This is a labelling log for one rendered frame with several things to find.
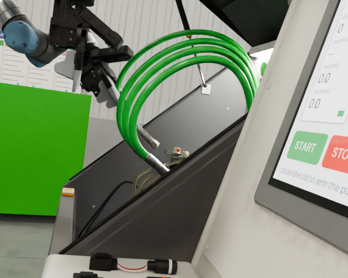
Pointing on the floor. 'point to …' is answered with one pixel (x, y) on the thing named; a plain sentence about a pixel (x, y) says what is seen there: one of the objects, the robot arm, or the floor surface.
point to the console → (305, 263)
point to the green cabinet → (33, 149)
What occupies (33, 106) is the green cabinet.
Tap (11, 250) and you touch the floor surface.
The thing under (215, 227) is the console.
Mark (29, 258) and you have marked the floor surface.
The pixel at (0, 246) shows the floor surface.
